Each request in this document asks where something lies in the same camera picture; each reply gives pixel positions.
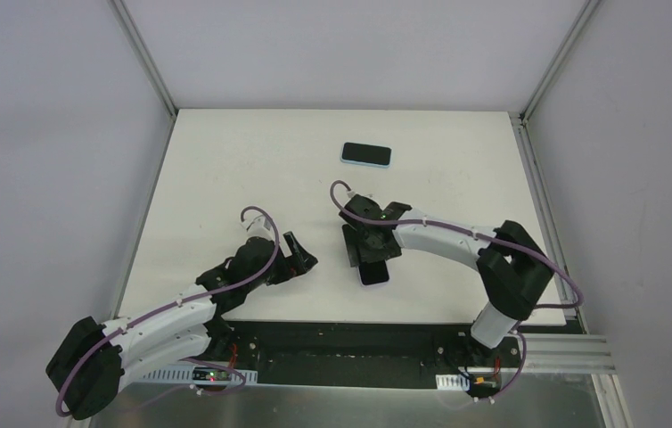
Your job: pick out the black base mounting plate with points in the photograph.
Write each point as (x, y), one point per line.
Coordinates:
(396, 356)

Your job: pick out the black phone purple frame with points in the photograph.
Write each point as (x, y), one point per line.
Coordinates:
(374, 273)

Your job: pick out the right white cable duct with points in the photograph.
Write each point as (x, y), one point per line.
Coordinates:
(452, 382)

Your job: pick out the black phone light blue case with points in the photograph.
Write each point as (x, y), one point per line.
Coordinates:
(366, 155)

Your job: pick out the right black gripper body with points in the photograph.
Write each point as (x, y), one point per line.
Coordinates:
(369, 249)

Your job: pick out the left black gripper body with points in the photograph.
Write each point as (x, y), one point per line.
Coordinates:
(288, 259)

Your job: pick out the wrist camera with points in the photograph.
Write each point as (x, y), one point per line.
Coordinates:
(259, 226)
(365, 199)

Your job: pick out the white cable duct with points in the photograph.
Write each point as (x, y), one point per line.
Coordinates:
(183, 373)
(452, 382)

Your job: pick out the controller board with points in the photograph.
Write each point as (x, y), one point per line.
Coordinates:
(485, 384)
(203, 374)

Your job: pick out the left controller board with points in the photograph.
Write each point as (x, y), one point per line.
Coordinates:
(203, 374)

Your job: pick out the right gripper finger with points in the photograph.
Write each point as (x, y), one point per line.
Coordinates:
(351, 240)
(382, 252)

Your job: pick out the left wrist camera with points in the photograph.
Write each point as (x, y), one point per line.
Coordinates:
(259, 226)

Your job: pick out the right controller board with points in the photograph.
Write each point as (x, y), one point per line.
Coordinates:
(485, 384)

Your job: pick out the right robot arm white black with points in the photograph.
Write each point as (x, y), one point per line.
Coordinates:
(513, 269)

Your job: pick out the left white cable duct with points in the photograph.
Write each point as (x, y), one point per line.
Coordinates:
(183, 373)

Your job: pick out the right aluminium frame rail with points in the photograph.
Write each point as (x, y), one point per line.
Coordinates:
(578, 353)

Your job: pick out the lavender phone case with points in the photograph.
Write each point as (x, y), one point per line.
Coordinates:
(374, 283)

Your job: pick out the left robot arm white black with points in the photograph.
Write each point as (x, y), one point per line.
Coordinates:
(96, 361)

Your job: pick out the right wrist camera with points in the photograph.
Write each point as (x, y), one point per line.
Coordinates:
(365, 199)

